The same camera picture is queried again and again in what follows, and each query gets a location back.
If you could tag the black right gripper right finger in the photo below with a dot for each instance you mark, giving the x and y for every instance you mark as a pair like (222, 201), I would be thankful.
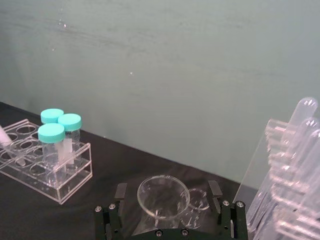
(231, 220)

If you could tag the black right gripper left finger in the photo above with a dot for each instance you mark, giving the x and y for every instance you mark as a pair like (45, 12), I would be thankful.
(110, 220)

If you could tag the small clear round dish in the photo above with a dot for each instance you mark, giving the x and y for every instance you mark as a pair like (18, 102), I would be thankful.
(200, 203)

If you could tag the clear glass funnel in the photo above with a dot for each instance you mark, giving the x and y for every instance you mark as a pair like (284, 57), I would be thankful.
(160, 215)

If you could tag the clear acrylic test tube rack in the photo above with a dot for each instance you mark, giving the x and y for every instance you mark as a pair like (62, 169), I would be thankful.
(272, 190)

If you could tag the clear acrylic vial rack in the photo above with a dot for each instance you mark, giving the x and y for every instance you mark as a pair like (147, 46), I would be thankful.
(62, 185)

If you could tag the teal capped clear vial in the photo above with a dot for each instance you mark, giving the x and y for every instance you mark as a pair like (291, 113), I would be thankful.
(51, 133)
(71, 122)
(51, 115)

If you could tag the clear plastic test tube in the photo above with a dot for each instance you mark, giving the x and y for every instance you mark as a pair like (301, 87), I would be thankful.
(303, 110)
(308, 130)
(315, 150)

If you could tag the white tipped clear tube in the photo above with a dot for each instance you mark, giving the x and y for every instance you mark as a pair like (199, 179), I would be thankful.
(5, 138)

